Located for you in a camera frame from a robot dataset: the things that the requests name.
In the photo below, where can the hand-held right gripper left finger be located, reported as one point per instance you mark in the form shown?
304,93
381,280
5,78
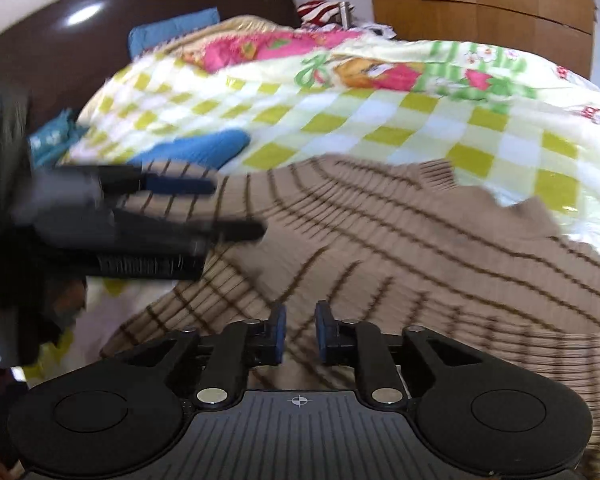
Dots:
279,332

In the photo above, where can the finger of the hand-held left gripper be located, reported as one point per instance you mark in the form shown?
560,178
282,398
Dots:
180,240
170,182

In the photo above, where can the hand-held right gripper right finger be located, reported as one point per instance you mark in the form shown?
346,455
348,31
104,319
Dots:
322,334

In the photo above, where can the beige striped knit sweater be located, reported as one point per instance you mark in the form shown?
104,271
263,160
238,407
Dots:
380,240

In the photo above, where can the black white clothes pile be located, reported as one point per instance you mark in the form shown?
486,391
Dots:
375,29

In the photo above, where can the blue fleece cloth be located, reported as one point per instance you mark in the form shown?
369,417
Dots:
200,147

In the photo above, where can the teal printed cloth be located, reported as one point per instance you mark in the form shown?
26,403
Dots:
52,137

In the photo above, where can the blue pillow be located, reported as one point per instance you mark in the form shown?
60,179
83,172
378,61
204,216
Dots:
172,30

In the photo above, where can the dark brown headboard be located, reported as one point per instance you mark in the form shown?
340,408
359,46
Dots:
80,45

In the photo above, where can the checkered printed blanket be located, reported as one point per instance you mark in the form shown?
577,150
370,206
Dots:
330,125

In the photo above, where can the red white striped cloth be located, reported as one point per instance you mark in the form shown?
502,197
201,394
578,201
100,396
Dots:
322,11

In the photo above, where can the wooden wardrobe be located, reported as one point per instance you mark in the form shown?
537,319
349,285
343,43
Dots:
480,5

